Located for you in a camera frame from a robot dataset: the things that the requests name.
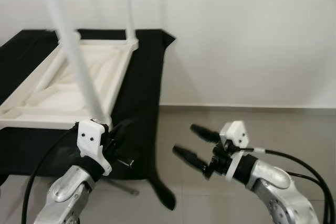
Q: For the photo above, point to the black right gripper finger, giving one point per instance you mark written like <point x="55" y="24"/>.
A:
<point x="206" y="134"/>
<point x="191" y="159"/>

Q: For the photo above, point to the white plastic children table top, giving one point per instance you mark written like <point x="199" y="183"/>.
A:
<point x="105" y="72"/>

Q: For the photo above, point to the white plastic table leg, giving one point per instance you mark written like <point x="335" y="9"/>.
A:
<point x="129" y="9"/>
<point x="79" y="61"/>
<point x="52" y="72"/>

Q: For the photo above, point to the grey metal table leg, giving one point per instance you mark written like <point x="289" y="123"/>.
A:
<point x="123" y="187"/>

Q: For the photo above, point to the black table cloth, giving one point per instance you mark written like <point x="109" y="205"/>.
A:
<point x="142" y="77"/>

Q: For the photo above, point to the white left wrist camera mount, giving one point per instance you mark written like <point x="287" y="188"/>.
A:
<point x="90" y="137"/>

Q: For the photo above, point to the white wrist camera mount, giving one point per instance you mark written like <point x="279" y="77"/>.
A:
<point x="90" y="137"/>
<point x="235" y="132"/>

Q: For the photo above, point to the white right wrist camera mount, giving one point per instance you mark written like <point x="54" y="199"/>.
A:
<point x="235" y="132"/>

